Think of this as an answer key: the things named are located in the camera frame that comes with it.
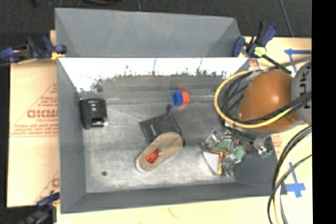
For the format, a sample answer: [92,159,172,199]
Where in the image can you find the brown cardboard board, red print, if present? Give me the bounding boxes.
[6,30,312,208]

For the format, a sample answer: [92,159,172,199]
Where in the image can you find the beige slipper shoe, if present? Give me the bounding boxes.
[135,131,184,173]

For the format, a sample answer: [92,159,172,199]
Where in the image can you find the black flat pouch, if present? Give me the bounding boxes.
[138,104,186,145]

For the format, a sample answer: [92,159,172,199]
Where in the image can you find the black box-shaped device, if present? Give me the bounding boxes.
[79,98,108,130]

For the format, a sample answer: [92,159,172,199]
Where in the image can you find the shiny clear packet, green pieces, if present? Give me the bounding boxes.
[201,129,249,178]

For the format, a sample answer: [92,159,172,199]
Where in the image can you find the small red toy piece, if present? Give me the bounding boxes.
[145,148,161,165]

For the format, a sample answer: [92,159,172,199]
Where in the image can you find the grey metal bin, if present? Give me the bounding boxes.
[54,7,279,213]

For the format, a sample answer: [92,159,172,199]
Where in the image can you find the blue and orange block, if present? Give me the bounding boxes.
[172,91,191,109]

